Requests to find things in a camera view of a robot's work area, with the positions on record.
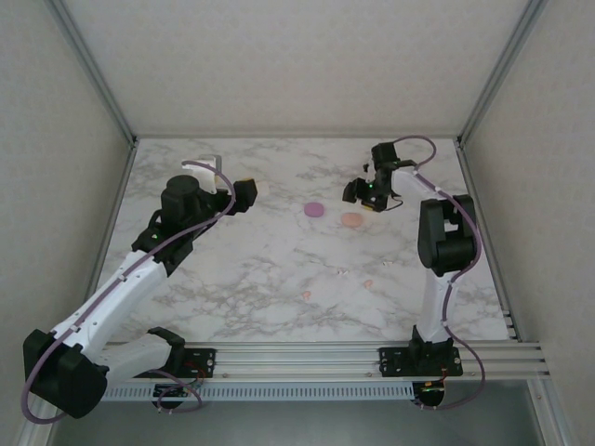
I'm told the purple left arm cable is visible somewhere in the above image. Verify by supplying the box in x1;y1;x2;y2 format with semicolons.
21;169;236;425

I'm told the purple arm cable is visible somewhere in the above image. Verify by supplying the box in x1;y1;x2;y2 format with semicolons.
21;169;236;425
392;134;487;413

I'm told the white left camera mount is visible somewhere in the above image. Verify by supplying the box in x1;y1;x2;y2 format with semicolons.
180;158;220;194

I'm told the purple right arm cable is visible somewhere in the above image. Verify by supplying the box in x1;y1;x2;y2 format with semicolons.
392;134;487;413

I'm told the aluminium table edge rail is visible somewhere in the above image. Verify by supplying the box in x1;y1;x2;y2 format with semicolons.
90;138;139;298
455;138;521;343

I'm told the aluminium frame post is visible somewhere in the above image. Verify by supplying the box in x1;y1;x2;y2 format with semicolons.
456;0;549;149
524;379;566;446
48;0;139;148

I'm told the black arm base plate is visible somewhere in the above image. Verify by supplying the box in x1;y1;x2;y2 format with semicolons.
378;346;462;380
183;347;218;380

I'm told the wide aluminium mounting rail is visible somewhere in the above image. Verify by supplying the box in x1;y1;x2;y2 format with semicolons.
101;341;554;383

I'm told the grey slotted cable duct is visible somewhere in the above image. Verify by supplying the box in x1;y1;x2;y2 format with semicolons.
99;383;417;403

